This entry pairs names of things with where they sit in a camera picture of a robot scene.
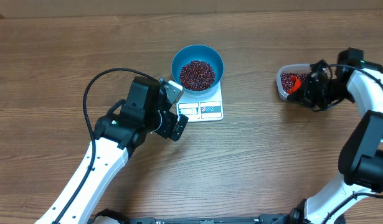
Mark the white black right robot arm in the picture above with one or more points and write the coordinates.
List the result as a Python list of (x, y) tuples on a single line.
[(360, 162)]

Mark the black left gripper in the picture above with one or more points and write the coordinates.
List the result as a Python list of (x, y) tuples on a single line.
[(166, 130)]

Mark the red beans in bowl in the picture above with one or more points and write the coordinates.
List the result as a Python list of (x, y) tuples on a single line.
[(197, 75)]

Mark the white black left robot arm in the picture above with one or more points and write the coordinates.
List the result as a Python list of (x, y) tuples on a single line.
[(116, 136)]

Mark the teal plastic bowl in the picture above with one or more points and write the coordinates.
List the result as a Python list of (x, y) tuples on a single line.
[(198, 52)]

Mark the red beans pile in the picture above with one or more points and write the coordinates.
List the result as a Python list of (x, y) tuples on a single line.
[(284, 78)]

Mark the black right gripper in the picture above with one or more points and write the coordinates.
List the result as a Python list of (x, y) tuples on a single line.
[(304, 95)]

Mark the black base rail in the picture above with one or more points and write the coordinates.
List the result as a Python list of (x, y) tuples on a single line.
[(108, 216)]

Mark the red plastic scoop blue handle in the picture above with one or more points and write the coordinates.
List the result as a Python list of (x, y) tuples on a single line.
[(294, 84)]

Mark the clear plastic bean container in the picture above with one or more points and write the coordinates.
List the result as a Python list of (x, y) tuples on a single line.
[(294, 68)]

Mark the white digital kitchen scale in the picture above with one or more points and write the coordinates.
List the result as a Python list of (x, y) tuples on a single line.
[(200, 106)]

